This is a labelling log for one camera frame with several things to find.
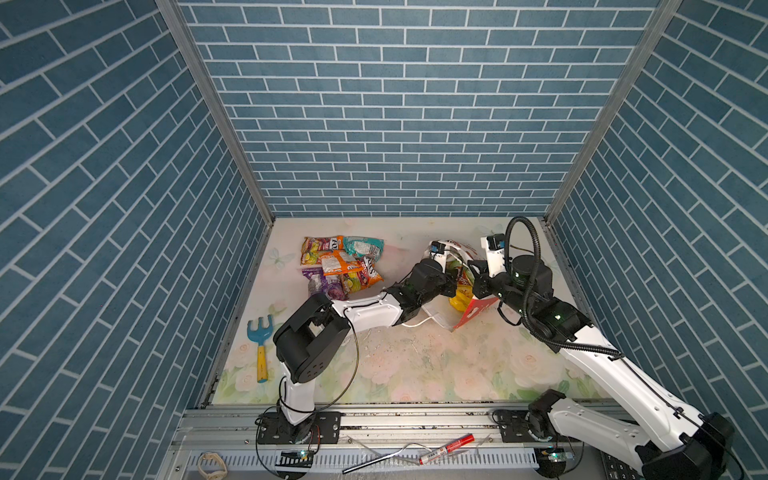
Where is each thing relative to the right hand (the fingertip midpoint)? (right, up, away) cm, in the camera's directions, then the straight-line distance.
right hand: (468, 258), depth 74 cm
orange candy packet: (-42, +1, +29) cm, 51 cm away
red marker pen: (-4, -45, -3) cm, 45 cm away
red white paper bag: (-5, -15, +10) cm, 19 cm away
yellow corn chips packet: (0, -6, +3) cm, 7 cm away
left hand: (0, -5, +12) cm, 13 cm away
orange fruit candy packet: (-30, -8, +25) cm, 40 cm away
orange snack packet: (-37, -3, +25) cm, 45 cm away
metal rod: (-28, -48, -6) cm, 56 cm away
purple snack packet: (-40, -10, +22) cm, 47 cm away
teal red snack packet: (-30, +3, +31) cm, 43 cm away
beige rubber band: (-59, -48, -8) cm, 77 cm away
